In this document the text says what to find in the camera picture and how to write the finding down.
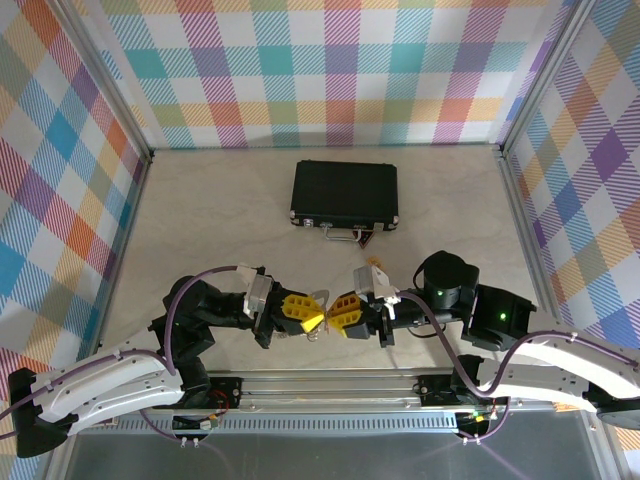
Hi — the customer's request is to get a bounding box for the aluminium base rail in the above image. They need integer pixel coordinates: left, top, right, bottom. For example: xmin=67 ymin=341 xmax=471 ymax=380
xmin=207 ymin=368 xmax=481 ymax=416

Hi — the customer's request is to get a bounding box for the black briefcase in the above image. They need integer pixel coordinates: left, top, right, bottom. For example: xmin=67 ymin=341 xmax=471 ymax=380
xmin=289 ymin=159 xmax=401 ymax=234

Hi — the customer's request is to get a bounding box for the grey metal plate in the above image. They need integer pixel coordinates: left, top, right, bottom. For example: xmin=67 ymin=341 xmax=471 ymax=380
xmin=47 ymin=432 xmax=619 ymax=480

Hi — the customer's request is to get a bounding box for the silver briefcase handle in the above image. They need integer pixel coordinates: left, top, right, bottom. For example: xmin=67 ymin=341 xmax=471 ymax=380
xmin=321 ymin=222 xmax=365 ymax=244

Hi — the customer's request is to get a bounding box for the perforated metal strip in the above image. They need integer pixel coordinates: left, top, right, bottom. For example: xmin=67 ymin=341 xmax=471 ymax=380
xmin=102 ymin=415 xmax=461 ymax=434

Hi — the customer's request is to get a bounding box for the aluminium frame post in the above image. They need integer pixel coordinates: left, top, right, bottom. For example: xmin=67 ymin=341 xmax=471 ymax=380
xmin=49 ymin=0 xmax=155 ymax=162
xmin=497 ymin=0 xmax=601 ymax=156

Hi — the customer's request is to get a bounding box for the aluminium floor rail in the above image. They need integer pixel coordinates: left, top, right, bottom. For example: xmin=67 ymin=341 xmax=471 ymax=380
xmin=497 ymin=147 xmax=569 ymax=354
xmin=92 ymin=152 xmax=155 ymax=351

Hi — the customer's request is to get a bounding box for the small clear plastic bag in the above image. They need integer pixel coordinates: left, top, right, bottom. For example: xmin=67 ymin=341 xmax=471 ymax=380
xmin=303 ymin=319 xmax=332 ymax=345

